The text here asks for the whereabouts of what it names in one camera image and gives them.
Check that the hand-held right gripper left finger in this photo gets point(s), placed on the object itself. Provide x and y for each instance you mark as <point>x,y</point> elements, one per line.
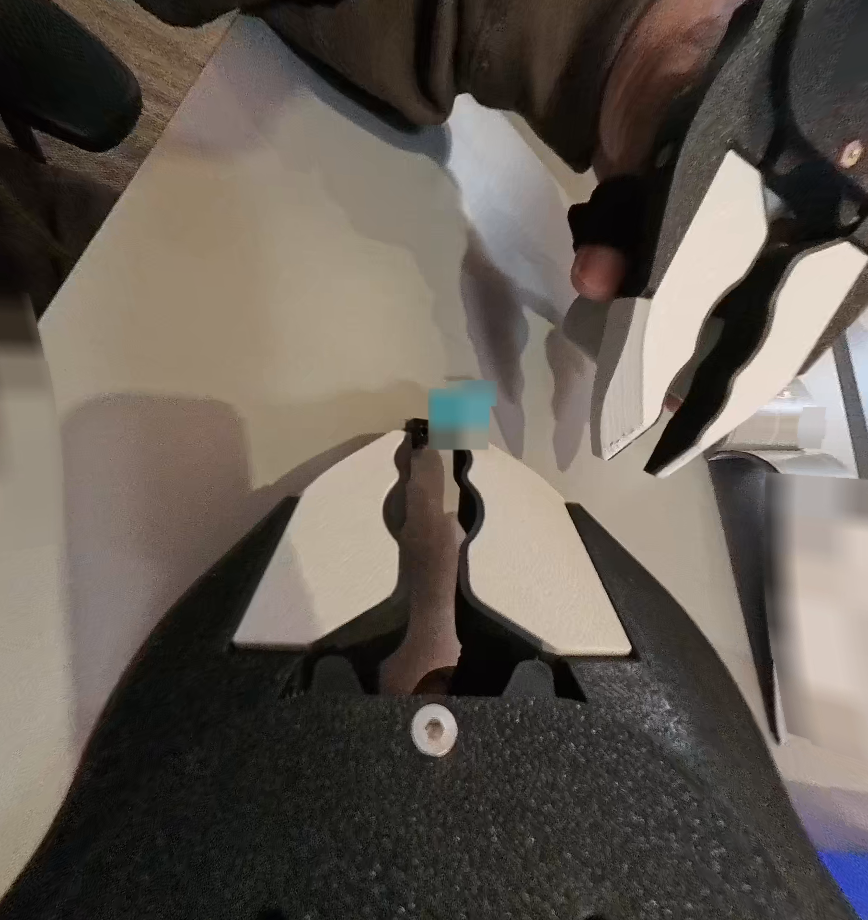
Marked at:
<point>326,560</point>

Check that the person's left forearm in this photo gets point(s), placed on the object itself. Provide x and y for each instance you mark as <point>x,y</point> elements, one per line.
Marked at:
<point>441,57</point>

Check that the grey desk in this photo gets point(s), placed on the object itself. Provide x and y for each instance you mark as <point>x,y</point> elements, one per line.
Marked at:
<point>261,287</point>

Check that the blue storage bin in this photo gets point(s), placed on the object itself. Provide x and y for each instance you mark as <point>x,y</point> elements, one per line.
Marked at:
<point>854,884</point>

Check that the small black brick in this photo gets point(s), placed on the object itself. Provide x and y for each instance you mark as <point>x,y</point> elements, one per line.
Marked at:
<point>418,433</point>

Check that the person's left hand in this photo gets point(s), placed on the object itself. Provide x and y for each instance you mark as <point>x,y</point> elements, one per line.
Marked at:
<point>649,100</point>

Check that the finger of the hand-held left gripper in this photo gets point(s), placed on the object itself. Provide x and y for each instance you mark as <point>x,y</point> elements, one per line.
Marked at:
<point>700,266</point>
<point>800,323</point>

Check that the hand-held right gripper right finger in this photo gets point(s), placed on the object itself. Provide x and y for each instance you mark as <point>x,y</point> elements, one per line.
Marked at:
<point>541,575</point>

